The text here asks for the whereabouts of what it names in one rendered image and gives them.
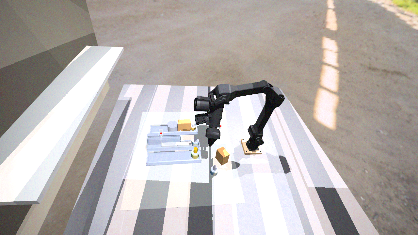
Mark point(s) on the grey cylinder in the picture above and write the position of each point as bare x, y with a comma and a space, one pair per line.
172, 126

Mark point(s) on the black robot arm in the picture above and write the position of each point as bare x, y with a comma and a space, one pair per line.
226, 92

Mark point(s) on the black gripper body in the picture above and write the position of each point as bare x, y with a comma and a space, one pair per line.
214, 122

